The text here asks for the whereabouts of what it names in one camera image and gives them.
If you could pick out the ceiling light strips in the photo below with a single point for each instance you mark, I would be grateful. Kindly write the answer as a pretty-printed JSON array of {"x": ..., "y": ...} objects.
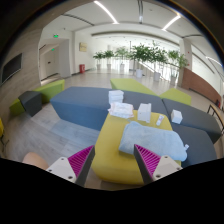
[{"x": 106, "y": 12}]

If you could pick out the red fire extinguisher cabinet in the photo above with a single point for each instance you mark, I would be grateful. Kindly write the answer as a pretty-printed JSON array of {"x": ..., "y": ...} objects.
[{"x": 82, "y": 68}]

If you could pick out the small white tube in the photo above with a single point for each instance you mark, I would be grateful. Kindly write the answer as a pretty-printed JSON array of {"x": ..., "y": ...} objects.
[{"x": 160, "y": 120}]

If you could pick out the row of potted plants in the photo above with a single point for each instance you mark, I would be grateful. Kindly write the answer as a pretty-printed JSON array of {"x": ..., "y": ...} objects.
[{"x": 146, "y": 56}]

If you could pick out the light blue towel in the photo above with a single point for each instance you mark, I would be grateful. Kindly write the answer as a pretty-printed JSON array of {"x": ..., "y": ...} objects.
[{"x": 153, "y": 138}]

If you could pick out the green upholstered seat block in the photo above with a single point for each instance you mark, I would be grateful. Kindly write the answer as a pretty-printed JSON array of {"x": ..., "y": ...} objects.
[
  {"x": 130, "y": 85},
  {"x": 176, "y": 95}
]

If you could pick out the brown wooden counter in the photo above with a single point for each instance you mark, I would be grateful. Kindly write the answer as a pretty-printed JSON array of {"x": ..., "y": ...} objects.
[{"x": 200, "y": 83}]

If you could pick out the dark grey seat cube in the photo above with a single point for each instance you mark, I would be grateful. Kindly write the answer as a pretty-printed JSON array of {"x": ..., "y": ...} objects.
[{"x": 31, "y": 101}]

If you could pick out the long grey upholstered seat block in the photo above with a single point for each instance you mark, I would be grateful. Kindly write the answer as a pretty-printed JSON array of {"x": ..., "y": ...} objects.
[{"x": 196, "y": 120}]

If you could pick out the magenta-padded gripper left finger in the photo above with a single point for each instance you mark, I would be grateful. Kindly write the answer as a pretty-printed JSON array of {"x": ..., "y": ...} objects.
[{"x": 63, "y": 167}]

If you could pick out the black-framed wooden table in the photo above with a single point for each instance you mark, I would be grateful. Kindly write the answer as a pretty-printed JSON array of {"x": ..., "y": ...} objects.
[{"x": 216, "y": 115}]

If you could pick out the small white cube box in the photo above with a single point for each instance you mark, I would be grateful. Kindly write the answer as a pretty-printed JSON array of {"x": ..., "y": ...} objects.
[{"x": 176, "y": 116}]

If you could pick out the plastic-wrapped white wipes pack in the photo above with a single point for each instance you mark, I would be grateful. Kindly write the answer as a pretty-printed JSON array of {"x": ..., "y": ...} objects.
[{"x": 120, "y": 109}]

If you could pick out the green exit sign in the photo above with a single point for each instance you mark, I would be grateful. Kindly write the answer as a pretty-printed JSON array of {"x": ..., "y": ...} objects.
[{"x": 55, "y": 35}]

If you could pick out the yellow upholstered seat block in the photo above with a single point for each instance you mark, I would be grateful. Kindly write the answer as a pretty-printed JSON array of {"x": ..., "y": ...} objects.
[{"x": 111, "y": 146}]

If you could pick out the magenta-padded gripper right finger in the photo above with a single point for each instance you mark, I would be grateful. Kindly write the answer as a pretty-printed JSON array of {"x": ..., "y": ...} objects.
[{"x": 166, "y": 166}]

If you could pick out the stack of white tissue packs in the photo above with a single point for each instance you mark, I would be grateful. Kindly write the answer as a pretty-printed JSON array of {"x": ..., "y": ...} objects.
[{"x": 115, "y": 96}]

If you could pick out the yellow framed wall picture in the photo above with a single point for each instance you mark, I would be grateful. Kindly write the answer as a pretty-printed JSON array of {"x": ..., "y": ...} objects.
[{"x": 83, "y": 47}]

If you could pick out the white tissue box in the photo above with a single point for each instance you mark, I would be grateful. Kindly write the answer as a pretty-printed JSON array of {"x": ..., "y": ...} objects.
[{"x": 144, "y": 112}]

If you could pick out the black wall screen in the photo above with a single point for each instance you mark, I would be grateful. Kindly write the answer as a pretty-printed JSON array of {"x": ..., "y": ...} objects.
[{"x": 11, "y": 67}]

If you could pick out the long green upholstered bench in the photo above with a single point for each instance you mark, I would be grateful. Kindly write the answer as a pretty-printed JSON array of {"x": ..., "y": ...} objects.
[{"x": 50, "y": 90}]

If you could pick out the wide grey upholstered seat block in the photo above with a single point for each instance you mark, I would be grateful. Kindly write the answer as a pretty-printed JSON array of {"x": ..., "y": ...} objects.
[{"x": 200, "y": 146}]

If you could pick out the blue upholstered seat block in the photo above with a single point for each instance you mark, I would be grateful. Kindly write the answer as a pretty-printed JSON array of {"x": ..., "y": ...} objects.
[{"x": 80, "y": 105}]

